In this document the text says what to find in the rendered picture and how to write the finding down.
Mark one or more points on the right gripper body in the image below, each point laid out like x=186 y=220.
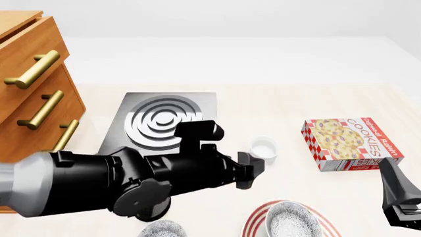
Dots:
x=403 y=213

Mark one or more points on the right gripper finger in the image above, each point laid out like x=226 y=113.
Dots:
x=396 y=182

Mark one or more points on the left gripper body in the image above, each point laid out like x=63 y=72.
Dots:
x=245 y=170

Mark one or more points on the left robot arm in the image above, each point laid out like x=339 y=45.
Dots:
x=85 y=177

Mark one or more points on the small white bowl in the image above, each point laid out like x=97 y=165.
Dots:
x=263 y=151

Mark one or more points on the white plate with red rings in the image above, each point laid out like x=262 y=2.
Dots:
x=254 y=220

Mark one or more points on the grey patterned bowl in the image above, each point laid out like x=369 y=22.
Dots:
x=292 y=219
x=161 y=230

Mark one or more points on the flat stove plate with rings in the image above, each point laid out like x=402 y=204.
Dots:
x=131 y=101

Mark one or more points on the wooden cabinet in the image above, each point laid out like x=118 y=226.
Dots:
x=19 y=22

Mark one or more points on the red white cookie box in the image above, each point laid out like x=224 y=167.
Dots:
x=342 y=138

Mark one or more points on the large wooden drawer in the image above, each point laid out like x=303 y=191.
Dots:
x=23 y=49

